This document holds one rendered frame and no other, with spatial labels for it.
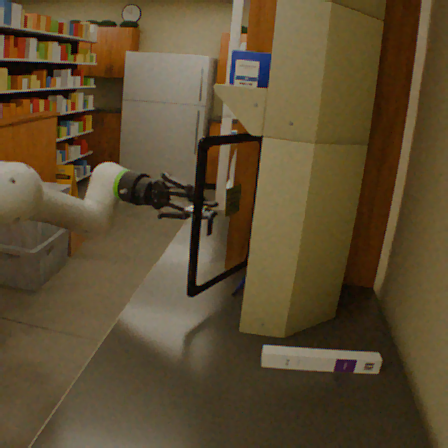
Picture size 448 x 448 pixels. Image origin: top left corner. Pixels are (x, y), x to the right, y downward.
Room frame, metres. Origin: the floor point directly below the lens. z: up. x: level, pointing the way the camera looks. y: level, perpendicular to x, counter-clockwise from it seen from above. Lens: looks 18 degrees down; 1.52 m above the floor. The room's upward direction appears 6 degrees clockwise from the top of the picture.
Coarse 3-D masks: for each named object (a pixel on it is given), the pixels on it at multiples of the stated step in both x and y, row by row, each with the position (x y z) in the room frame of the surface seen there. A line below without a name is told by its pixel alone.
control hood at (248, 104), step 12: (216, 84) 0.98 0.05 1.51; (228, 96) 0.95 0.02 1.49; (240, 96) 0.95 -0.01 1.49; (252, 96) 0.95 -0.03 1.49; (264, 96) 0.95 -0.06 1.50; (228, 108) 0.96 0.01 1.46; (240, 108) 0.95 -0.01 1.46; (252, 108) 0.95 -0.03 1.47; (264, 108) 0.95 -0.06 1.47; (240, 120) 0.95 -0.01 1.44; (252, 120) 0.95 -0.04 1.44; (252, 132) 0.95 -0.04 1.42
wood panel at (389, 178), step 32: (256, 0) 1.32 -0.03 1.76; (416, 0) 1.27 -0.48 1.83; (256, 32) 1.32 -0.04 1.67; (384, 32) 1.28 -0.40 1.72; (416, 32) 1.27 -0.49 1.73; (384, 64) 1.28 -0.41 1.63; (384, 96) 1.28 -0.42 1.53; (384, 128) 1.28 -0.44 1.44; (384, 160) 1.28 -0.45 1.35; (384, 192) 1.28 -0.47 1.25; (384, 224) 1.27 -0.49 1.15; (352, 256) 1.28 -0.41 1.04
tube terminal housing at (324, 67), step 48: (288, 0) 0.94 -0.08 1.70; (288, 48) 0.94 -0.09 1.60; (336, 48) 0.95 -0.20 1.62; (288, 96) 0.94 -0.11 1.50; (336, 96) 0.97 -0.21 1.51; (288, 144) 0.94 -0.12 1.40; (336, 144) 0.98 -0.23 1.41; (288, 192) 0.94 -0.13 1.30; (336, 192) 1.00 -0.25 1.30; (288, 240) 0.94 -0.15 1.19; (336, 240) 1.02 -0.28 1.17; (288, 288) 0.94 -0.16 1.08; (336, 288) 1.05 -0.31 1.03
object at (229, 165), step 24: (240, 144) 1.14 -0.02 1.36; (216, 168) 1.05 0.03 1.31; (240, 168) 1.15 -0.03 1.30; (216, 192) 1.06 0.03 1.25; (240, 192) 1.16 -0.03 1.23; (192, 216) 1.00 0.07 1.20; (216, 216) 1.07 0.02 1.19; (240, 216) 1.18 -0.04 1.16; (192, 240) 0.99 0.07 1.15; (216, 240) 1.08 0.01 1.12; (240, 240) 1.19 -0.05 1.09; (216, 264) 1.09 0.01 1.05
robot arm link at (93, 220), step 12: (48, 192) 1.04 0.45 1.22; (60, 192) 1.10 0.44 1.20; (48, 204) 1.03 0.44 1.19; (60, 204) 1.07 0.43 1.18; (72, 204) 1.11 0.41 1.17; (84, 204) 1.17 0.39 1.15; (96, 204) 1.21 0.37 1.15; (36, 216) 1.01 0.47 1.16; (48, 216) 1.04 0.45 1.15; (60, 216) 1.07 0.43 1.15; (72, 216) 1.11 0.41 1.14; (84, 216) 1.14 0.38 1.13; (96, 216) 1.18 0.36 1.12; (108, 216) 1.22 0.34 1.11; (72, 228) 1.13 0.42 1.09; (84, 228) 1.15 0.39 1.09; (96, 228) 1.18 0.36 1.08; (108, 228) 1.22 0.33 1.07
